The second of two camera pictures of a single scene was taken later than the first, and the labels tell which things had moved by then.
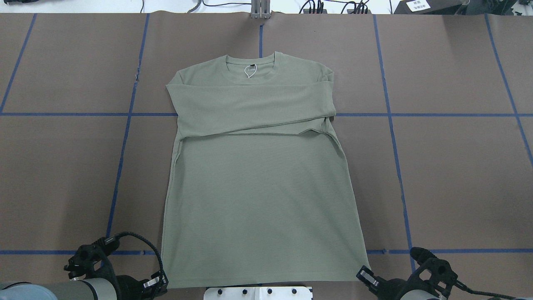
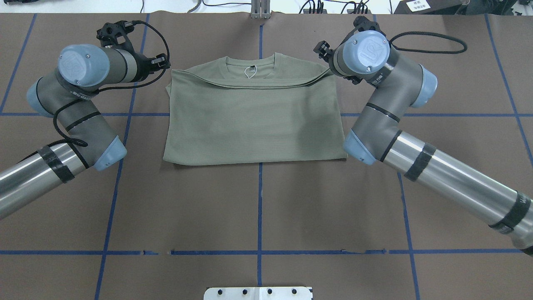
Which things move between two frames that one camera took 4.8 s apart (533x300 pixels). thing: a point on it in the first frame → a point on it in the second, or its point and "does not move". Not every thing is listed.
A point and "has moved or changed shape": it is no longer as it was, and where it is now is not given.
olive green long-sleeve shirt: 258,194 has moved or changed shape
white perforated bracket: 258,293 does not move
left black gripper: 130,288 → 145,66
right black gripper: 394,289 → 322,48
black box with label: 427,7 does not move
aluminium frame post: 260,9 does not move
